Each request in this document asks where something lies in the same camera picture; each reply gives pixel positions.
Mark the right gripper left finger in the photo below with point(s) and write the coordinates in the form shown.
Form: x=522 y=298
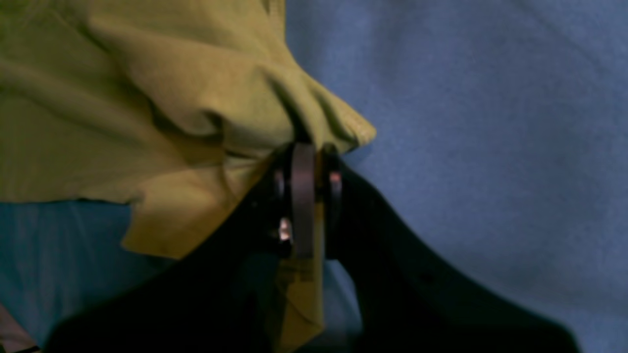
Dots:
x=226 y=296

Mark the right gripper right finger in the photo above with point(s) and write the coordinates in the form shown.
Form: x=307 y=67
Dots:
x=411 y=300

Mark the olive green t-shirt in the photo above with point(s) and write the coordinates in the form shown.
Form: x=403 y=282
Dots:
x=130 y=130

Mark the blue table cloth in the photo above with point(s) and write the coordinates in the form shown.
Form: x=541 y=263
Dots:
x=501 y=138

